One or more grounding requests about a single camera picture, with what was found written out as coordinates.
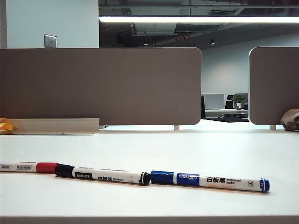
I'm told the black whiteboard marker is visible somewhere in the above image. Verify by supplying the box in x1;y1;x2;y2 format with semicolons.
54;164;151;186

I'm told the blue whiteboard marker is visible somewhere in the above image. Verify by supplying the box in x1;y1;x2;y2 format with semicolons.
149;170;271;193

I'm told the red whiteboard marker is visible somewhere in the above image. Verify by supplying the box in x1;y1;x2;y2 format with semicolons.
0;161;60;174

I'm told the wide brown desk divider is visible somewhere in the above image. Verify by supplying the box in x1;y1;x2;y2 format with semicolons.
0;47;203;126

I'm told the grey background desk partition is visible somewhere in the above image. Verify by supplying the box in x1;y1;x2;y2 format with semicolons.
202;93;225;110

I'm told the white background desk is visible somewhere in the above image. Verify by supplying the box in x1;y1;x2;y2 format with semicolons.
205;108;249;118

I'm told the black office chair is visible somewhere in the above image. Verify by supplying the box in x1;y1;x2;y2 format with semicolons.
225;94;235;110

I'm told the small potted green plant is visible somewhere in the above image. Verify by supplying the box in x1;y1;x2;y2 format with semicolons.
233;93;247;110

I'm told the long ceiling light strip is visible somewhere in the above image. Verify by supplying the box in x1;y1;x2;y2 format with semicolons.
98;15;299;24

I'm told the narrow brown desk divider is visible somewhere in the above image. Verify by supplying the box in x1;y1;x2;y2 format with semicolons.
248;46;299;126

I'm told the brown crumpled object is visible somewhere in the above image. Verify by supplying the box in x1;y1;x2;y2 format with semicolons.
281;108;299;131

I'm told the yellow crumpled cloth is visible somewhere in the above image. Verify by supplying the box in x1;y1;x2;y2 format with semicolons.
0;118;19;134

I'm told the grey cable tray lid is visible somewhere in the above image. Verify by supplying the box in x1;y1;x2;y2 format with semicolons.
14;118;100;135

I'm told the metal wall plate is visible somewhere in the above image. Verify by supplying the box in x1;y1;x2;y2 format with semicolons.
44;34;58;49

